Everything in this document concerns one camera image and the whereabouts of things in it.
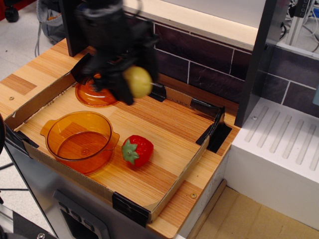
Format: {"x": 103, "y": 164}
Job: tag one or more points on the yellow toy potato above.
{"x": 139, "y": 81}

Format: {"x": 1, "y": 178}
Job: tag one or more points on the grey fabric bag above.
{"x": 50, "y": 20}

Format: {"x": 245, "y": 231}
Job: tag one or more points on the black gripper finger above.
{"x": 114, "y": 82}
{"x": 148, "y": 61}

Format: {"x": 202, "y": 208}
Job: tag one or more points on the orange transparent pot lid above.
{"x": 86, "y": 94}

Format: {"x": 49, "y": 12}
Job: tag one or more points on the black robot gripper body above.
{"x": 113, "y": 34}

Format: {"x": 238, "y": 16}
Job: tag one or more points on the white toy sink drainboard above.
{"x": 274, "y": 160}

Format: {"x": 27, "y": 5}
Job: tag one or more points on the orange transparent plastic pot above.
{"x": 83, "y": 141}

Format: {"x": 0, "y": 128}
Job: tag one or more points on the cardboard fence with black tape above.
{"x": 169, "y": 185}

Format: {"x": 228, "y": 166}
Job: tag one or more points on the red toy strawberry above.
{"x": 137, "y": 150}

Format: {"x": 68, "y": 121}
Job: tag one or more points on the grey vertical post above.
{"x": 268, "y": 36}

